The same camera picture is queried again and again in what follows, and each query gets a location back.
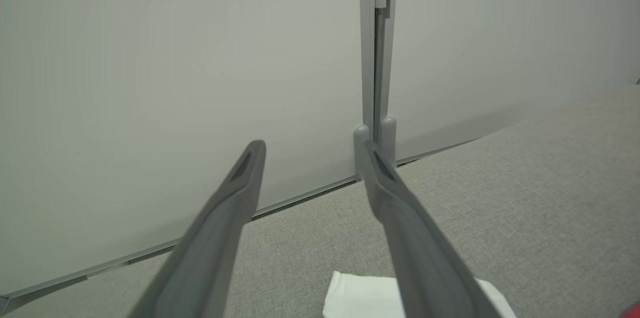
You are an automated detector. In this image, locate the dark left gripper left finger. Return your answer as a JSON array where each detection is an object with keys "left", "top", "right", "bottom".
[{"left": 127, "top": 139, "right": 267, "bottom": 318}]

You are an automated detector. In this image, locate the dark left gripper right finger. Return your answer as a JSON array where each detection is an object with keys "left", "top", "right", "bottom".
[{"left": 358, "top": 139, "right": 504, "bottom": 318}]

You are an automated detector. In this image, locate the red Bulls basketball jersey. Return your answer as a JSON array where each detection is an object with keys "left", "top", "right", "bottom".
[{"left": 322, "top": 270, "right": 640, "bottom": 318}]

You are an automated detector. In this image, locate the grey partition bottom rail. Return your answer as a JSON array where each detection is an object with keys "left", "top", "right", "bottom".
[{"left": 0, "top": 137, "right": 483, "bottom": 315}]

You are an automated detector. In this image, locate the grey metal partition post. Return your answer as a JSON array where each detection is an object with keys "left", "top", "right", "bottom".
[{"left": 353, "top": 0, "right": 399, "bottom": 182}]

